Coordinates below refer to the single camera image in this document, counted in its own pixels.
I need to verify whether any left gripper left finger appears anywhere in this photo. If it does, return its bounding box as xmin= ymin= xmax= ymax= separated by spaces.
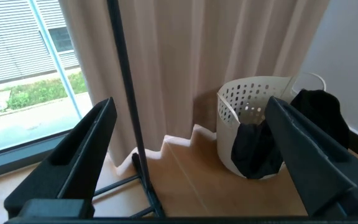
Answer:
xmin=4 ymin=97 xmax=117 ymax=218

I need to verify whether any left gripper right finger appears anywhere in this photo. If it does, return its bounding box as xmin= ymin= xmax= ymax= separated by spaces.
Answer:
xmin=265 ymin=95 xmax=358 ymax=217

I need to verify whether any heap of black clothes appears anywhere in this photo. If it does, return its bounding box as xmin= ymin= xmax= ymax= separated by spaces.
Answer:
xmin=231 ymin=89 xmax=351 ymax=180

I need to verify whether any white laundry basket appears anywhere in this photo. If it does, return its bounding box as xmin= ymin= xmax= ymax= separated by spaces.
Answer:
xmin=216 ymin=73 xmax=327 ymax=180

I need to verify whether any black clothes rack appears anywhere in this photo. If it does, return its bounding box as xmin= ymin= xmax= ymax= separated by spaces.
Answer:
xmin=93 ymin=0 xmax=167 ymax=218

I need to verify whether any beige curtain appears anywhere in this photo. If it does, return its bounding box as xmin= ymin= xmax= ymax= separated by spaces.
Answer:
xmin=58 ymin=0 xmax=331 ymax=167

